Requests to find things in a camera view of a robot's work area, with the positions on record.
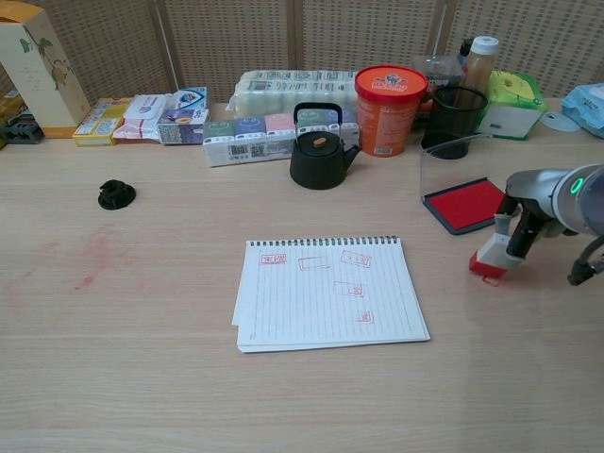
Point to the colourful tissue multipack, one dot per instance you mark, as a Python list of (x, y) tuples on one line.
[(250, 134)]

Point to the green tissue pack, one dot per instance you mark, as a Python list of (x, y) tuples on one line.
[(514, 104)]

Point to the yellow snack box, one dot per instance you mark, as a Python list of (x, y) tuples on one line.
[(101, 122)]

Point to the blue wet wipes pack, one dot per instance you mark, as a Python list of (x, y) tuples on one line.
[(587, 106)]

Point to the white spiral notebook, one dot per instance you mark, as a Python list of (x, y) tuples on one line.
[(302, 311)]

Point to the dark bottle black cap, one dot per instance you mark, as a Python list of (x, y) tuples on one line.
[(464, 52)]

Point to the black round small part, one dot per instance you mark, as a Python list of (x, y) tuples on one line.
[(115, 196)]

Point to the tall cream and yellow box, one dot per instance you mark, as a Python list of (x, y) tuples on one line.
[(38, 80)]

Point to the dark grey small rack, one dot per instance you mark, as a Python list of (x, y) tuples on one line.
[(21, 132)]

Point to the red and white stamp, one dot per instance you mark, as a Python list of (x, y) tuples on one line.
[(488, 259)]

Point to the clear-wrapped paper towel pack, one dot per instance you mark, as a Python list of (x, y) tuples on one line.
[(283, 89)]

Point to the blue and white box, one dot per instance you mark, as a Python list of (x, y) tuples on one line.
[(191, 99)]

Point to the small purple box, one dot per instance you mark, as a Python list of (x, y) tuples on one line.
[(181, 127)]

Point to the translucent round lid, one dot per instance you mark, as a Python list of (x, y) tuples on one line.
[(559, 122)]

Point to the white-capped brown drink bottle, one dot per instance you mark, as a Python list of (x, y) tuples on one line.
[(481, 61)]

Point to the black teapot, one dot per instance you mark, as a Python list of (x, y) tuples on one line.
[(318, 165)]

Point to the gold foil pack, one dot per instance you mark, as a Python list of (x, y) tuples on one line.
[(9, 106)]

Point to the wicker folding screen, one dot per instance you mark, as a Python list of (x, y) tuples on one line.
[(236, 38)]

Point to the red ink pad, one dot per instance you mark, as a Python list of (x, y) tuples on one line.
[(464, 203)]

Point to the black mesh pen cup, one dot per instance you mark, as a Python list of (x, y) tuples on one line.
[(453, 127)]

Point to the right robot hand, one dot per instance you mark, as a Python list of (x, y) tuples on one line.
[(533, 189)]

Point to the orange lidded tub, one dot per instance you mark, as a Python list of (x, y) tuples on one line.
[(387, 118)]

